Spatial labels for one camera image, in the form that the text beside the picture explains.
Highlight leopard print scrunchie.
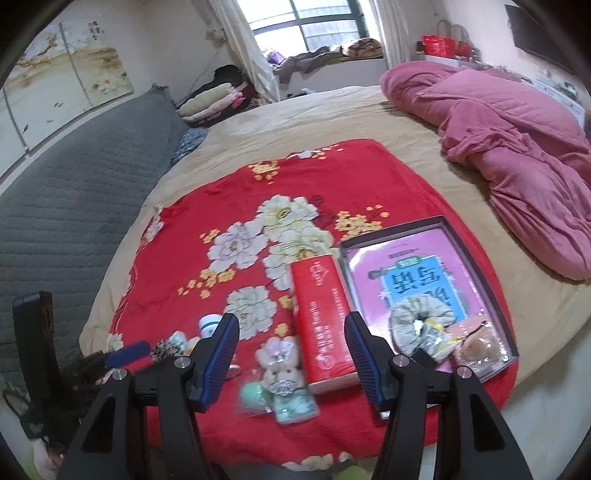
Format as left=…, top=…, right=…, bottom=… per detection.
left=150, top=331, right=187, bottom=363

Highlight pink packaged soft item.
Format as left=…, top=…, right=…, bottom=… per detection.
left=446, top=315, right=512, bottom=378

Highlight green ball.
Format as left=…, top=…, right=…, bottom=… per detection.
left=238, top=382, right=271, bottom=415

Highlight white bunny plush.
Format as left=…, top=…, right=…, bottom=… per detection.
left=254, top=336, right=305, bottom=397

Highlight cream teddy bear plush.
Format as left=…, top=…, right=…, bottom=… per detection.
left=183, top=336, right=200, bottom=356

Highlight bagged round bun toy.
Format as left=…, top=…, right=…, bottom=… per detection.
left=454, top=336, right=503, bottom=373

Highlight white supplement bottle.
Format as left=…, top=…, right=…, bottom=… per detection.
left=198, top=314, right=240, bottom=379

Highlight red tissue box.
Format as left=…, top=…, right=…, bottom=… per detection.
left=290, top=255, right=359, bottom=395

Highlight mint tissue pack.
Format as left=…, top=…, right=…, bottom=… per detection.
left=273, top=389, right=320, bottom=425

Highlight beige bed sheet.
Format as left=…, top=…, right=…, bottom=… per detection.
left=79, top=86, right=590, bottom=382

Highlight pink book in tray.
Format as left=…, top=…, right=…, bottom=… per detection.
left=339, top=216, right=519, bottom=381

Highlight pink rumpled quilt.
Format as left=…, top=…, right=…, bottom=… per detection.
left=380, top=61, right=590, bottom=281

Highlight folded clothes pile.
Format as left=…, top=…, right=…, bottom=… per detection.
left=176, top=65, right=259, bottom=128

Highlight clothes on window sill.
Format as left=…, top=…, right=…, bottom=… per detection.
left=266, top=37, right=384, bottom=84

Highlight white window curtain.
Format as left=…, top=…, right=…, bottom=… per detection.
left=206, top=0, right=280, bottom=103

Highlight red gift bag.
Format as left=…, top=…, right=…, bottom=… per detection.
left=422, top=19, right=473, bottom=59

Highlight landscape wall painting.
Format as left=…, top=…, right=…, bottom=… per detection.
left=1, top=20, right=133, bottom=173

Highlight black wall television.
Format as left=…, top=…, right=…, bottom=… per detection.
left=505, top=4, right=576, bottom=74

